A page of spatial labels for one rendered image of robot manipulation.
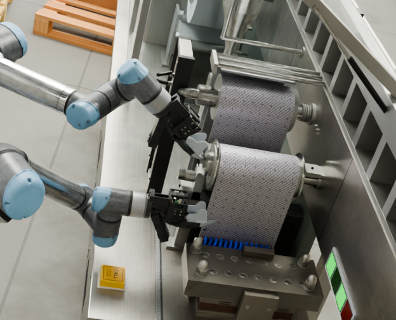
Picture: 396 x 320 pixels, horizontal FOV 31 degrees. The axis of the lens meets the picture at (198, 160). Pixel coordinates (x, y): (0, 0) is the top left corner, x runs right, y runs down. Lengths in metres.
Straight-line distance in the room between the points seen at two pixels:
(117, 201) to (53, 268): 1.46
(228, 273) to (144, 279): 0.26
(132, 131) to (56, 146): 1.50
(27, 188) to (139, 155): 0.95
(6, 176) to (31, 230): 1.86
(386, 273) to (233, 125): 0.77
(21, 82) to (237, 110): 0.66
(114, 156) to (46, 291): 0.93
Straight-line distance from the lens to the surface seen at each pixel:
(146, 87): 1.93
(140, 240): 2.30
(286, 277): 2.13
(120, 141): 2.75
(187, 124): 1.99
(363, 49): 1.75
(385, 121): 1.82
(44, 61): 5.18
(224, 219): 2.14
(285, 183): 2.08
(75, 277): 3.45
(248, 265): 2.12
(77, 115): 1.88
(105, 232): 2.11
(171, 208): 2.06
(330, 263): 1.99
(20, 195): 1.80
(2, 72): 2.02
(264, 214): 2.14
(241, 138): 2.26
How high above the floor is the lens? 2.37
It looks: 32 degrees down
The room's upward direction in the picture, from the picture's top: 15 degrees clockwise
